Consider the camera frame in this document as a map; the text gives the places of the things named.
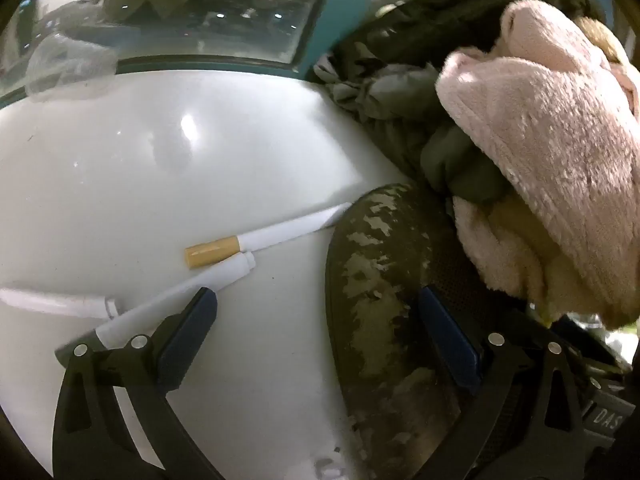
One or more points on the white marker with tan cap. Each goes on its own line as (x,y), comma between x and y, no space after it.
(280,232)

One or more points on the black bag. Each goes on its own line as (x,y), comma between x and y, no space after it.
(425,25)

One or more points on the grey-green cloth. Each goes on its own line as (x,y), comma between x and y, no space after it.
(450,160)

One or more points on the camouflage hat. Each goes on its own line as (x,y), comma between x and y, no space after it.
(380,270)

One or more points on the pink fleece cloth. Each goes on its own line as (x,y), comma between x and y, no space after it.
(550,135)

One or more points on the translucent plastic bag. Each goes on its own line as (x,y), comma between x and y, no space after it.
(70,60)

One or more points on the tan plush toy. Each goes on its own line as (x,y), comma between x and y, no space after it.
(600,35)

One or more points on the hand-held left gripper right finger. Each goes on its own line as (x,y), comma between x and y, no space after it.
(450,340)

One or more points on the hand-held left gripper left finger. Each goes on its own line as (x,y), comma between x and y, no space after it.
(187,335)

